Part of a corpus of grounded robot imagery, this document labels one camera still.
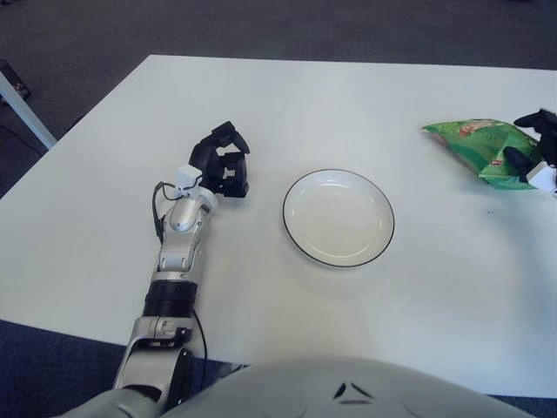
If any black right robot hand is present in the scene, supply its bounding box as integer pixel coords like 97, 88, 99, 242
503, 108, 557, 176

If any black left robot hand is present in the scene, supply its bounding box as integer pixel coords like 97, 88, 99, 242
187, 123, 252, 199

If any green snack bag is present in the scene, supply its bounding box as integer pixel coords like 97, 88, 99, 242
419, 118, 543, 192

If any white plate with black rim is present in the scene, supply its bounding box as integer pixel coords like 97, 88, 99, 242
282, 168, 396, 269

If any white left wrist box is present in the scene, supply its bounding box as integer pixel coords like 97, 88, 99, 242
175, 165, 202, 193

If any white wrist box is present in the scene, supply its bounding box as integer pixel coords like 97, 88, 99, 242
175, 165, 202, 193
524, 161, 557, 195

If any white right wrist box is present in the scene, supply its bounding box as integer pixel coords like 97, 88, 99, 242
524, 161, 557, 195

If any white table leg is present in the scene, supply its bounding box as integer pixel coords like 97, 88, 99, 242
0, 69, 57, 149

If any black box on floor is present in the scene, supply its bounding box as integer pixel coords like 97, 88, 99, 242
0, 59, 34, 104

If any grey robot torso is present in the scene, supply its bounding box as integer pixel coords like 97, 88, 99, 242
56, 356, 540, 418

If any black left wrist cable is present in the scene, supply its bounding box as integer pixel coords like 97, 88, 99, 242
151, 181, 201, 239

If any black left elbow cable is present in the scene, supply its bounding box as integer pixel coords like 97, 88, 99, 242
191, 311, 210, 362

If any thin black floor cable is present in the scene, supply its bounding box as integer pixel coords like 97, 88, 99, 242
0, 124, 47, 152

